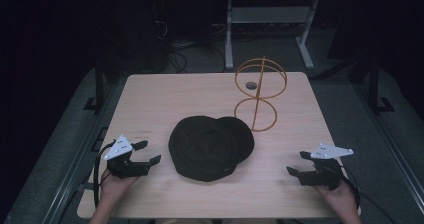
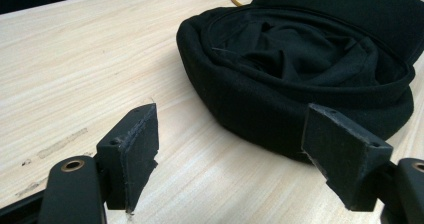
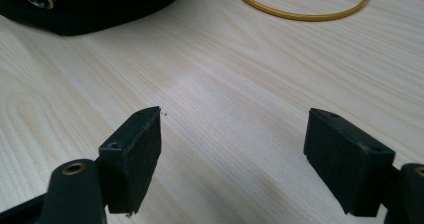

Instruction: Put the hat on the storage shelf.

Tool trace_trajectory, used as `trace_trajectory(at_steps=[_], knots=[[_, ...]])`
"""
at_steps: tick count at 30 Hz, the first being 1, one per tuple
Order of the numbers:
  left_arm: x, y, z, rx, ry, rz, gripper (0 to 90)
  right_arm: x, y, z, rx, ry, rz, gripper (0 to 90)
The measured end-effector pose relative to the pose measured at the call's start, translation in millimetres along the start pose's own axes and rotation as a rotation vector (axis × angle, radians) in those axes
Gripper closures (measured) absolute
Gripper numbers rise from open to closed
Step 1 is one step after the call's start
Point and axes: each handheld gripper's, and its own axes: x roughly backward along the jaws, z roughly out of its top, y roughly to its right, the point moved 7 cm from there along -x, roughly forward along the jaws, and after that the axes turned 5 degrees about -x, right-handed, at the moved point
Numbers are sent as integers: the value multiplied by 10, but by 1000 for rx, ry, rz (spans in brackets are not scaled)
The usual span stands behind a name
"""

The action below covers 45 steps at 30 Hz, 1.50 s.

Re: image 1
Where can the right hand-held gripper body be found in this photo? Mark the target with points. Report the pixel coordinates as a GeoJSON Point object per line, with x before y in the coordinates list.
{"type": "Point", "coordinates": [325, 175]}

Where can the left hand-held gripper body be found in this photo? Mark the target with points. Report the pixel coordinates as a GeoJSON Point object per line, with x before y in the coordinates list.
{"type": "Point", "coordinates": [125, 169]}

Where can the person's left hand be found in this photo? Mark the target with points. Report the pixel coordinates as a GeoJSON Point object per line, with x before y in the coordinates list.
{"type": "Point", "coordinates": [113, 189]}

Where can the person's right hand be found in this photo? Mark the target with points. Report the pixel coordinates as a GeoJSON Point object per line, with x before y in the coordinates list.
{"type": "Point", "coordinates": [341, 199]}

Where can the black hat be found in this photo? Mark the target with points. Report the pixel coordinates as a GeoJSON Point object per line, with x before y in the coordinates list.
{"type": "Point", "coordinates": [206, 150]}

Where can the black metal stand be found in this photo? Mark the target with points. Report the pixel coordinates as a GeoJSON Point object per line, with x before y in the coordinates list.
{"type": "Point", "coordinates": [374, 84]}
{"type": "Point", "coordinates": [99, 84]}

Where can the aluminium floor rail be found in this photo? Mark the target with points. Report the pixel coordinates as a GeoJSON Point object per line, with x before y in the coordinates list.
{"type": "Point", "coordinates": [388, 140]}
{"type": "Point", "coordinates": [78, 157]}

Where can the grey metal desk frame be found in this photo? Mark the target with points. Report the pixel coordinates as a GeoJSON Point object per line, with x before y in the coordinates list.
{"type": "Point", "coordinates": [266, 14]}

